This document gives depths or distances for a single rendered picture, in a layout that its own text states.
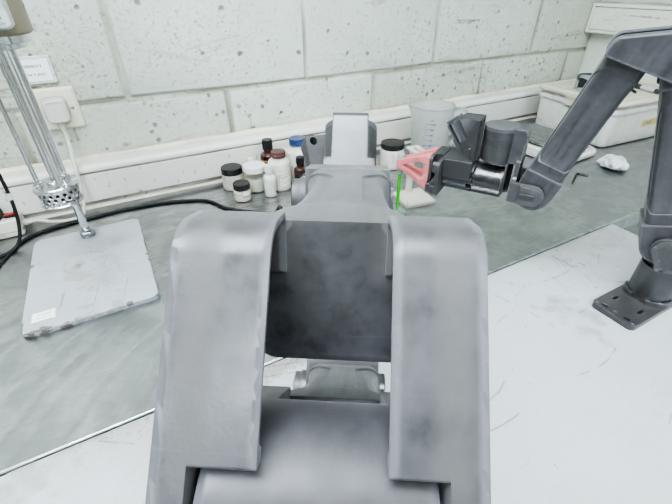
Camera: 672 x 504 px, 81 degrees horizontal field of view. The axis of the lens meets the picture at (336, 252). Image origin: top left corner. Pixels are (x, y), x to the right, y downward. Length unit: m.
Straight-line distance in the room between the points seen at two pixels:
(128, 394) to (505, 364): 0.52
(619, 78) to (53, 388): 0.87
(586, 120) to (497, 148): 0.13
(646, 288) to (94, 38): 1.14
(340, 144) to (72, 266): 0.62
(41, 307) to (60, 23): 0.56
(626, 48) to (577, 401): 0.46
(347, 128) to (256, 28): 0.74
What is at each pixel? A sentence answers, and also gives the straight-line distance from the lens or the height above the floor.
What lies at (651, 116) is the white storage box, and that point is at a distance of 1.71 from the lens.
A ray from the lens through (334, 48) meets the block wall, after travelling 1.21.
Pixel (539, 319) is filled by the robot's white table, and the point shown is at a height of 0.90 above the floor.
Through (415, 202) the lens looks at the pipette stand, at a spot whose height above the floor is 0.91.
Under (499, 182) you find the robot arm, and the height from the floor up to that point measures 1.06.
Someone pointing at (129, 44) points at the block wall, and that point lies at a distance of 1.06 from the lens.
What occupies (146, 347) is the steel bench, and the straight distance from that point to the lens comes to 0.67.
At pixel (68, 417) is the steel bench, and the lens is 0.63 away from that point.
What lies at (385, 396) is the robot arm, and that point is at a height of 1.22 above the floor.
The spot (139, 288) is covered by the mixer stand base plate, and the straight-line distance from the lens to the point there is 0.77.
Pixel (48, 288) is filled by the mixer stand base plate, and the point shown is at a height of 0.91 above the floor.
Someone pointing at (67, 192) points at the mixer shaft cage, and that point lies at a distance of 0.79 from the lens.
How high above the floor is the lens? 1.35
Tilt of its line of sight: 35 degrees down
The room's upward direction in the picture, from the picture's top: straight up
